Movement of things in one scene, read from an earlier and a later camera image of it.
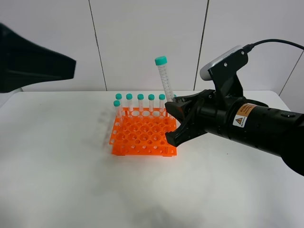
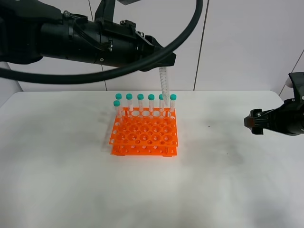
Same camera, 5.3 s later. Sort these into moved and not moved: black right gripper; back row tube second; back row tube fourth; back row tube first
Moved: black right gripper
Not moved: back row tube second; back row tube first; back row tube fourth
